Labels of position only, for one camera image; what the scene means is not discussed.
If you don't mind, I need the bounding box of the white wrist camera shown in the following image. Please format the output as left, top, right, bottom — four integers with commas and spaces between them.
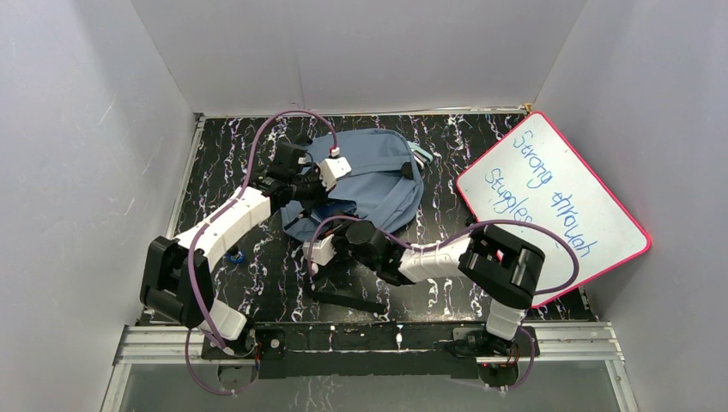
303, 235, 336, 266
318, 156, 352, 191

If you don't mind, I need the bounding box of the pink framed whiteboard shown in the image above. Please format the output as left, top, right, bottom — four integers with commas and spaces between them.
456, 112, 652, 289

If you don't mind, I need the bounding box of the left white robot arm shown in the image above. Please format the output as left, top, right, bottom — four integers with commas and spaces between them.
140, 142, 351, 357

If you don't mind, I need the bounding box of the teal eraser case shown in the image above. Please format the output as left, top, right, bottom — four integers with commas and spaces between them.
408, 142, 434, 170

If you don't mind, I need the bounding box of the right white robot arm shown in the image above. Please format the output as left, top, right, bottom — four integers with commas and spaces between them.
304, 220, 545, 355

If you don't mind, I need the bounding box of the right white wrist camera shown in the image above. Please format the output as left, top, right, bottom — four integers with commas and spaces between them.
303, 235, 336, 266

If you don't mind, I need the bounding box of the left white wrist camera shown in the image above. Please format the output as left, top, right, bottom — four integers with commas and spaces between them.
318, 156, 352, 191

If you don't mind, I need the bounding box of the blue student backpack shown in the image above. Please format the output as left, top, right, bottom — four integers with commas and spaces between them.
280, 129, 425, 243

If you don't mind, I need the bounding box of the black front rail frame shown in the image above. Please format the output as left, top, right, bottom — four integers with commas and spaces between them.
250, 321, 501, 381

